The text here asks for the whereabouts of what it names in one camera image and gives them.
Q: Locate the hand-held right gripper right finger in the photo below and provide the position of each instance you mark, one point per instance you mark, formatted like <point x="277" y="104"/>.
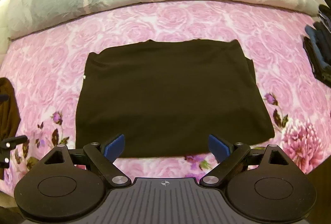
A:
<point x="219" y="147"/>

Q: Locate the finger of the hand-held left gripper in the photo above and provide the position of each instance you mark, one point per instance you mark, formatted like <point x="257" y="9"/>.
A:
<point x="16" y="140"/>
<point x="4" y="98"/>

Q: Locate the brown garment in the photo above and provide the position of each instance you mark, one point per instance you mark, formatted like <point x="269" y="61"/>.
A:
<point x="10" y="115"/>

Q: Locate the black long sleeve shirt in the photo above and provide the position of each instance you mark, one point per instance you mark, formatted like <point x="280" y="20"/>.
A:
<point x="168" y="89"/>

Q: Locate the pink floral blanket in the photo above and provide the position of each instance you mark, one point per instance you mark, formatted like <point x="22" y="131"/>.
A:
<point x="181" y="22"/>

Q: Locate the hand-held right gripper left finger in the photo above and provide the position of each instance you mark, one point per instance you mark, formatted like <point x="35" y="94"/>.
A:
<point x="115" y="147"/>

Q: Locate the dark folded clothes stack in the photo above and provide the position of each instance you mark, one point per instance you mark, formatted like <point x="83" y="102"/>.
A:
<point x="319" y="50"/>

